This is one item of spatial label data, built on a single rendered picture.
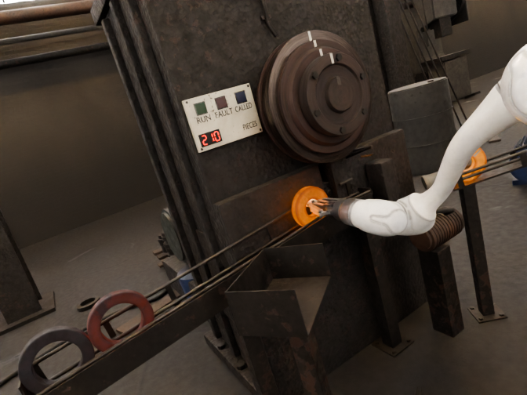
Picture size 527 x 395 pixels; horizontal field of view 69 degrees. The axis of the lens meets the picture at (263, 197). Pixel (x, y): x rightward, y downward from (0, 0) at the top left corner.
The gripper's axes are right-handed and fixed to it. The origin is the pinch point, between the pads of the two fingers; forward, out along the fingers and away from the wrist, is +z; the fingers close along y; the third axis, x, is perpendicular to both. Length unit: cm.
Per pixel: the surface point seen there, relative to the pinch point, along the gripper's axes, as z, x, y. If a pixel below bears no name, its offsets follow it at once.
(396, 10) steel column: 254, 86, 373
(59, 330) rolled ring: 0, -2, -89
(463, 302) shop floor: -11, -76, 65
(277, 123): -1.2, 32.0, -6.4
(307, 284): -22.9, -14.5, -23.7
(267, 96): 2.1, 41.5, -5.6
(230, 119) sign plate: 12.3, 36.8, -16.2
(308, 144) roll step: -3.5, 21.7, 2.7
